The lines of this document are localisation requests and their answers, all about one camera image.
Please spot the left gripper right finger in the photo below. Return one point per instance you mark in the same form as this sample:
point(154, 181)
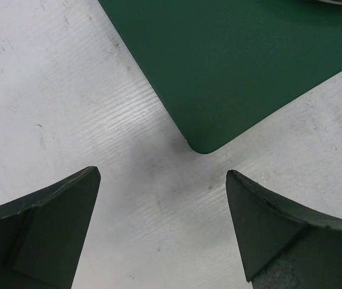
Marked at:
point(282, 243)

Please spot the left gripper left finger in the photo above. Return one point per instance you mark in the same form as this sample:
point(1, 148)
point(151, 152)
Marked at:
point(42, 234)

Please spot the green placemat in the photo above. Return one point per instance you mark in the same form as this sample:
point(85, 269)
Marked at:
point(220, 67)

